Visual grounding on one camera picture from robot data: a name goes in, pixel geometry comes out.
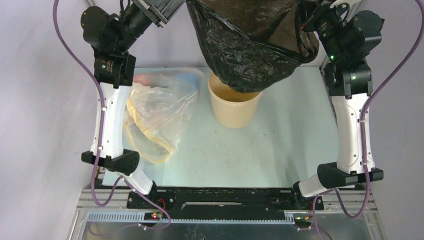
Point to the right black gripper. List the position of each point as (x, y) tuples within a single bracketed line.
[(311, 18)]

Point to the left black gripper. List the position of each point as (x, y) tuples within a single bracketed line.
[(159, 12)]

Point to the clear plastic bag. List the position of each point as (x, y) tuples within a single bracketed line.
[(158, 110)]

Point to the black trash bag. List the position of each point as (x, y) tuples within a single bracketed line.
[(251, 44)]

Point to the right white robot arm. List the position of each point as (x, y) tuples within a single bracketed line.
[(349, 82)]

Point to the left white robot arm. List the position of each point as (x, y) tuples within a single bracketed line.
[(113, 76)]

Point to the beige plastic trash bin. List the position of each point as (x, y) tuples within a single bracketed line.
[(230, 108)]

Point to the right aluminium frame post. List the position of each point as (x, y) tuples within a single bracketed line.
[(323, 58)]

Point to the aluminium frame post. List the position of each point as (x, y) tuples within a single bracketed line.
[(89, 3), (323, 58)]

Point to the left aluminium frame post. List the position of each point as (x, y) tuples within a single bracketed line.
[(89, 3)]

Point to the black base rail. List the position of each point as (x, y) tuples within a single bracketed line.
[(222, 205)]

